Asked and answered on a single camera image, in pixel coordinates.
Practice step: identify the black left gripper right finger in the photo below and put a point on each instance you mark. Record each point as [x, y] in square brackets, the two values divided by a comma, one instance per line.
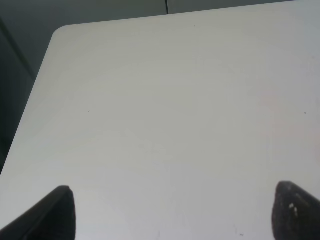
[295, 213]

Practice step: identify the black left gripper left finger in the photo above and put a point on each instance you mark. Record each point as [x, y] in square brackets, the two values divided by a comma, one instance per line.
[52, 218]

